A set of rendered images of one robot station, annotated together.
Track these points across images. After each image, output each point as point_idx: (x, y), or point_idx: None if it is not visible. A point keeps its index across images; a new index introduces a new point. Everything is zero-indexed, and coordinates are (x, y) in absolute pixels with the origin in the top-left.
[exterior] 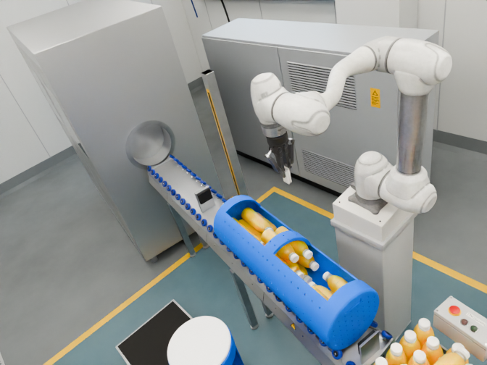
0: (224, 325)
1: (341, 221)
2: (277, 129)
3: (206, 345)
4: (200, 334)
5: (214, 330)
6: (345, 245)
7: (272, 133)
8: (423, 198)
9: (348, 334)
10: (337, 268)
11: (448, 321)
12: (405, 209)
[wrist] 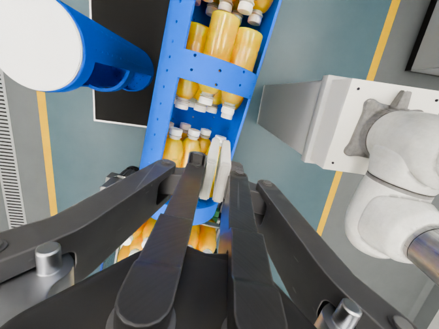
0: (78, 55)
1: (329, 94)
2: None
3: (42, 55)
4: (43, 32)
5: (63, 48)
6: (306, 96)
7: None
8: (363, 250)
9: None
10: (231, 151)
11: None
12: (345, 215)
